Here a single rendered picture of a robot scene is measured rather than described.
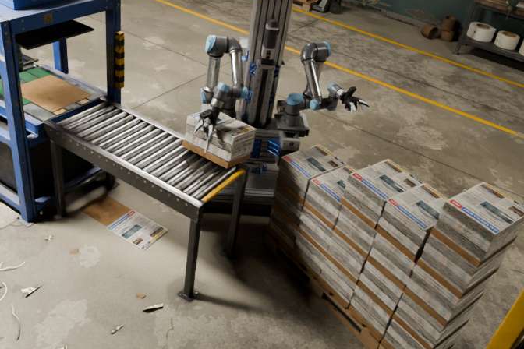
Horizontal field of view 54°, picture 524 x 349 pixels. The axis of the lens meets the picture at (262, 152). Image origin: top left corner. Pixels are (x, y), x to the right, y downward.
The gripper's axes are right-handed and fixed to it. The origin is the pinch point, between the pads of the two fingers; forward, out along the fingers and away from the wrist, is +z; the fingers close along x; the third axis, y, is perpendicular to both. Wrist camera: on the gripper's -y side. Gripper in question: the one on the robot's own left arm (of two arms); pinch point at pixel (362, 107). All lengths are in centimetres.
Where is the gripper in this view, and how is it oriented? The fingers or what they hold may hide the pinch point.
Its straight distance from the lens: 349.0
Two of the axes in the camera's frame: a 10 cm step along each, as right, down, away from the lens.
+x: -8.6, 2.8, -4.1
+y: -0.3, 7.9, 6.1
